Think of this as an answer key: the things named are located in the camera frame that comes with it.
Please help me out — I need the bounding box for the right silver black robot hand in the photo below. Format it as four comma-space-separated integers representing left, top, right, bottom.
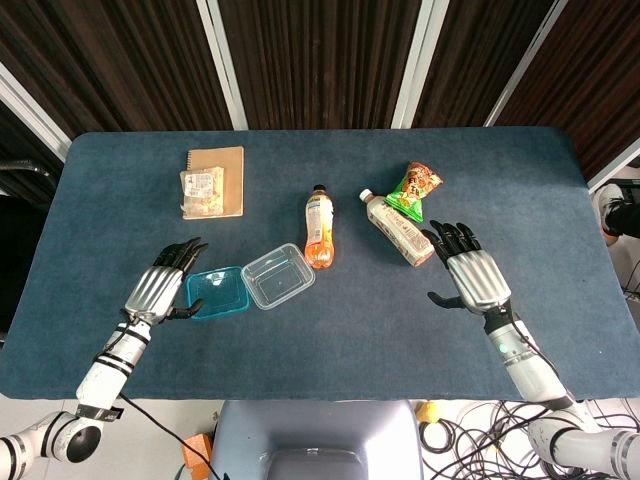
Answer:
422, 219, 512, 316

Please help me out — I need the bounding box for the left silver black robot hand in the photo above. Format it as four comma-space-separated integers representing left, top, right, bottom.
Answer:
121, 237, 209, 324

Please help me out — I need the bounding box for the clear blue plastic container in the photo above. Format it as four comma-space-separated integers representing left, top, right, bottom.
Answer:
185, 265, 250, 322

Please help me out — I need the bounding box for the beige milk tea bottle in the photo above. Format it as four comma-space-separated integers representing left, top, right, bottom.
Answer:
358, 188, 435, 267

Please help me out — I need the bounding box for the clear wrapped bread package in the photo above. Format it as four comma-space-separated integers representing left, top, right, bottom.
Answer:
179, 166, 226, 217

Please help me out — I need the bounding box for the green orange snack bag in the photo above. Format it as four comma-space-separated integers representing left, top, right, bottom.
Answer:
383, 160, 445, 222

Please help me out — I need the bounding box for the brown spiral notebook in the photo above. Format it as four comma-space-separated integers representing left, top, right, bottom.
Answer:
180, 145, 246, 221

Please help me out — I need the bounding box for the blue table cloth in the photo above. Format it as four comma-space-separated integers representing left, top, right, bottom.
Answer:
0, 127, 634, 402

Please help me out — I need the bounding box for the orange block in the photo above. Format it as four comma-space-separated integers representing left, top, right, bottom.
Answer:
180, 432, 214, 480

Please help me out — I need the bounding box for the orange drink bottle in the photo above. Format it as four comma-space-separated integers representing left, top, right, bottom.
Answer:
304, 184, 337, 273

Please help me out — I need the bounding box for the black chair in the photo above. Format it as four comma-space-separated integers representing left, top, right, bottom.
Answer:
0, 158, 59, 196

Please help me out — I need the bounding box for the grey blue robot torso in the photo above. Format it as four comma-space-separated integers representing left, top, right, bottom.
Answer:
212, 399, 425, 480

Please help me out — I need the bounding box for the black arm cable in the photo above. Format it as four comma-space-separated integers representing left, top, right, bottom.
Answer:
118, 393, 226, 480

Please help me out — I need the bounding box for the black floor cable tangle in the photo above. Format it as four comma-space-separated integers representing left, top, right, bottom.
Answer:
418, 399, 640, 480

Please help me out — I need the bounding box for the white partition post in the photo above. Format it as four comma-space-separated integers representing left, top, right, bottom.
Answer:
483, 0, 570, 128
391, 0, 450, 129
0, 62, 72, 162
194, 0, 249, 131
587, 148, 640, 195

